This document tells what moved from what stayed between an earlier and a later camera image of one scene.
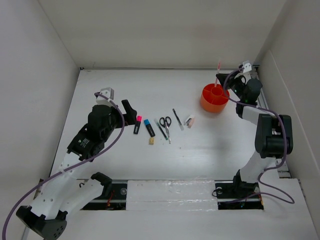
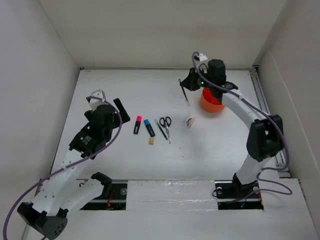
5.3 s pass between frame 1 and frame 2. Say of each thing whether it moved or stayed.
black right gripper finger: moved
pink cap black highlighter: stayed
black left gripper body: stayed
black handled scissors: stayed
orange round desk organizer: stayed
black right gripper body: moved
